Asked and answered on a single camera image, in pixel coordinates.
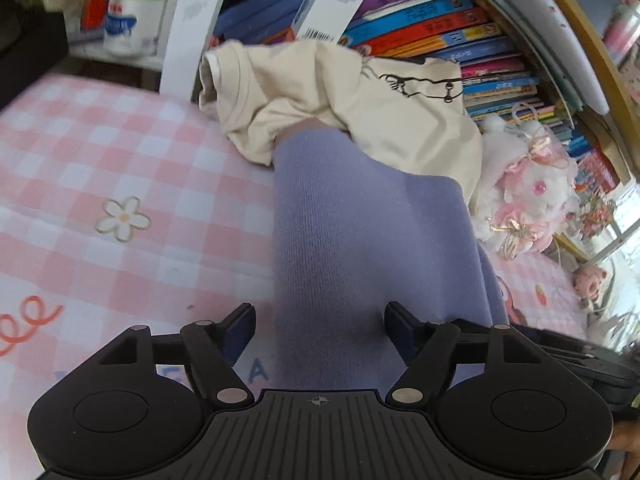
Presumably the pink checked bed sheet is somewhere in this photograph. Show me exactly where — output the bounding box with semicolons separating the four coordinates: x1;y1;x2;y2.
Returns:
0;72;601;396

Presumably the cream printed shirt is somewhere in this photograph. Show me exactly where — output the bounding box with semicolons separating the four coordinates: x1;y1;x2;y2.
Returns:
197;40;485;203

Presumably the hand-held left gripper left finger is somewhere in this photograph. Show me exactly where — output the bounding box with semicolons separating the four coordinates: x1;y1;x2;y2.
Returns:
94;302;257;408

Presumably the white plastic tub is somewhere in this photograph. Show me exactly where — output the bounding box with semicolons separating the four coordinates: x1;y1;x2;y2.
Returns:
103;0;173;58

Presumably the person's right hand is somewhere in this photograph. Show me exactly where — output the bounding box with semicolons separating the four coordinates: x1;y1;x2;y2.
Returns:
611;419;640;463

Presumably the small pink plush toy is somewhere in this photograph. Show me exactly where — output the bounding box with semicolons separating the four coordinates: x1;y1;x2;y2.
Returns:
571;266;610;306

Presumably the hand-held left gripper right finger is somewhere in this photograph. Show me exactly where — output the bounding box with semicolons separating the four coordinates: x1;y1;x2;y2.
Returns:
384;301;547;407

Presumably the white barcode box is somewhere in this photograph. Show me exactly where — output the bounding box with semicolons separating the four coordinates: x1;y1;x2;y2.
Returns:
294;0;377;44

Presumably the white and pink plush toy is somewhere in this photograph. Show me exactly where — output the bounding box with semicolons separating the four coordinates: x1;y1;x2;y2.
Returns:
467;102;581;261

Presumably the purple and brown star sweater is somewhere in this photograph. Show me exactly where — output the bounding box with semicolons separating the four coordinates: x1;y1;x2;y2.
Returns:
271;119;511;392

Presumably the black desk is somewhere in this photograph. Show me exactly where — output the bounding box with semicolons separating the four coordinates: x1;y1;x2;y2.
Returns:
0;7;70;111

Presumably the wooden bookshelf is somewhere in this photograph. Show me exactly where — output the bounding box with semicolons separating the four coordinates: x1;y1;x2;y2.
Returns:
450;0;640;266

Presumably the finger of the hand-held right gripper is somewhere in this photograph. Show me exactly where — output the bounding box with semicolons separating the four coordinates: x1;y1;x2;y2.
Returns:
510;324;640;405

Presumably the white curved board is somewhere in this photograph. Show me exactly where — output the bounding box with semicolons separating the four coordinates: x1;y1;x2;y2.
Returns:
159;0;240;102

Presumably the row of colourful books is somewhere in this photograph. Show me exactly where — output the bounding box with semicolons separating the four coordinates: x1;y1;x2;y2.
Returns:
212;0;632;196

